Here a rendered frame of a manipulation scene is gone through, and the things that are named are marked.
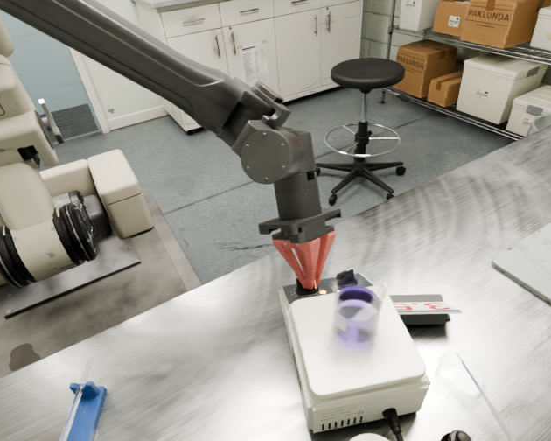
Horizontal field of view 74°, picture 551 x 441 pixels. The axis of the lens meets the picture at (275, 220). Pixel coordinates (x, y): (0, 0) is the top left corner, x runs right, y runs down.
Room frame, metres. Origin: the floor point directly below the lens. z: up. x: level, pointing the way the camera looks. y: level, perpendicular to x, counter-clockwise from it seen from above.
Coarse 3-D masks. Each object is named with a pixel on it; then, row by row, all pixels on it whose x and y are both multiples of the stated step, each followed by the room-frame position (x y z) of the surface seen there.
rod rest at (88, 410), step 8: (72, 384) 0.23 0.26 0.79; (88, 384) 0.23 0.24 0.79; (88, 392) 0.23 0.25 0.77; (96, 392) 0.23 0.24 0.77; (104, 392) 0.24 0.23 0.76; (80, 400) 0.23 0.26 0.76; (88, 400) 0.23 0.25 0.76; (96, 400) 0.22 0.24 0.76; (80, 408) 0.22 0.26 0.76; (88, 408) 0.22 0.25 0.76; (96, 408) 0.21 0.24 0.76; (80, 416) 0.21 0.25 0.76; (88, 416) 0.21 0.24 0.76; (96, 416) 0.21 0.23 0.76; (72, 424) 0.20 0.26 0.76; (80, 424) 0.20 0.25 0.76; (88, 424) 0.20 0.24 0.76; (96, 424) 0.20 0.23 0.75; (72, 432) 0.19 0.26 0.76; (80, 432) 0.19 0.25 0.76; (88, 432) 0.19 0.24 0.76; (72, 440) 0.18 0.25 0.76; (80, 440) 0.18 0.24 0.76; (88, 440) 0.18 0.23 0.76
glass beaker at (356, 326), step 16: (336, 272) 0.25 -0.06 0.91; (352, 272) 0.26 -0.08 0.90; (368, 272) 0.26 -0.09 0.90; (336, 288) 0.25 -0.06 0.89; (368, 288) 0.26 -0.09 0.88; (384, 288) 0.23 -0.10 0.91; (336, 304) 0.23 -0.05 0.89; (336, 320) 0.23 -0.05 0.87; (352, 320) 0.21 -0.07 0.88; (368, 320) 0.21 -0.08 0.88; (336, 336) 0.23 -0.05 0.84; (352, 336) 0.21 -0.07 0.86; (368, 336) 0.21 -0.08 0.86
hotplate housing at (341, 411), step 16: (288, 304) 0.30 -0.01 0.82; (288, 320) 0.27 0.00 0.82; (288, 336) 0.28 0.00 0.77; (304, 384) 0.19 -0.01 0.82; (400, 384) 0.18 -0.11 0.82; (416, 384) 0.18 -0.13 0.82; (304, 400) 0.18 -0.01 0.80; (320, 400) 0.17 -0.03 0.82; (336, 400) 0.17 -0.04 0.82; (352, 400) 0.17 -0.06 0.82; (368, 400) 0.17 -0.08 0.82; (384, 400) 0.17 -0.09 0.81; (400, 400) 0.17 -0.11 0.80; (416, 400) 0.17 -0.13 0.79; (320, 416) 0.16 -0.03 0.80; (336, 416) 0.16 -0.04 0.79; (352, 416) 0.17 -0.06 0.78; (368, 416) 0.17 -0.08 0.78; (384, 416) 0.17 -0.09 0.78; (400, 432) 0.15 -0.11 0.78
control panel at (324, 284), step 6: (324, 282) 0.35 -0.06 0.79; (330, 282) 0.35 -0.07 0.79; (288, 288) 0.35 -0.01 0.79; (294, 288) 0.35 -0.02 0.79; (318, 288) 0.33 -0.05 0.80; (324, 288) 0.33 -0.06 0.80; (330, 288) 0.33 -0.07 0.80; (288, 294) 0.33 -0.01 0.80; (294, 294) 0.32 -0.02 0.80; (312, 294) 0.32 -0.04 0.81; (318, 294) 0.31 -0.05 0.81; (324, 294) 0.31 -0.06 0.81; (288, 300) 0.31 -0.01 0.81; (294, 300) 0.31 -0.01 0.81
